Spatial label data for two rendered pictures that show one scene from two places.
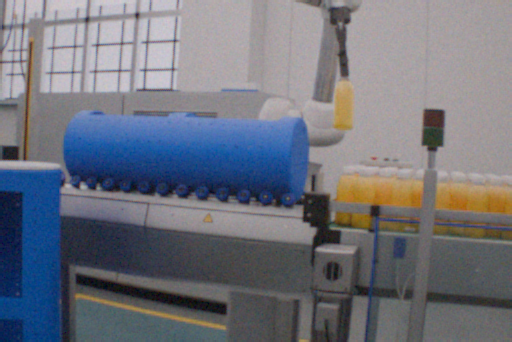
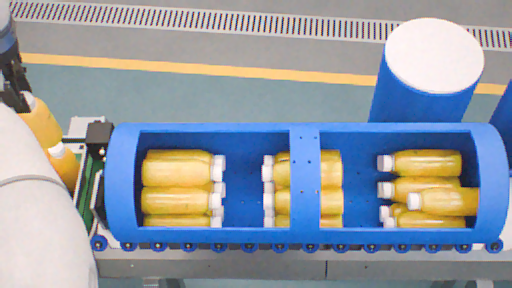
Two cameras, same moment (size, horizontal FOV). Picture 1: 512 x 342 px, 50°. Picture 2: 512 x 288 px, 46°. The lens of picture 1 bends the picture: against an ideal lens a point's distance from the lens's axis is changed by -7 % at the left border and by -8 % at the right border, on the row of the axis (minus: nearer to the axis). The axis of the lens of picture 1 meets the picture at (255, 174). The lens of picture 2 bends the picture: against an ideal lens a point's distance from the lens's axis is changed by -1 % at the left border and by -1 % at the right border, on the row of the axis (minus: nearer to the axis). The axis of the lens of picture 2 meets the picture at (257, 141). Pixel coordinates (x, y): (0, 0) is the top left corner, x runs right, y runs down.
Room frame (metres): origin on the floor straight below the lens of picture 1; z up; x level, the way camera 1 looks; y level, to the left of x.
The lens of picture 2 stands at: (2.78, 0.00, 2.37)
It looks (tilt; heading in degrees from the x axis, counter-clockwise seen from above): 57 degrees down; 166
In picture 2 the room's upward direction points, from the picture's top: 3 degrees counter-clockwise
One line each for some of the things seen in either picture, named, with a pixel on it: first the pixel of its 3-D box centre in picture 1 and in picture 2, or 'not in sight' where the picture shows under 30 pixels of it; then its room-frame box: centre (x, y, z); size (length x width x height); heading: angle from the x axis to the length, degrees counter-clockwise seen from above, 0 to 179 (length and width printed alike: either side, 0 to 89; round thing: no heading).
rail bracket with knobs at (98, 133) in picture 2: (316, 209); (102, 143); (1.78, -0.19, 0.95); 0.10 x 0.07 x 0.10; 163
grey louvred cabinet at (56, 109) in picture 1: (138, 192); not in sight; (4.27, 0.85, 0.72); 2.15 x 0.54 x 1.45; 67
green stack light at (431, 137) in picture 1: (432, 137); not in sight; (1.52, -0.47, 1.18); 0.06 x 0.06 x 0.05
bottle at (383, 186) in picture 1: (383, 201); not in sight; (1.81, -0.40, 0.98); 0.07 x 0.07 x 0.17
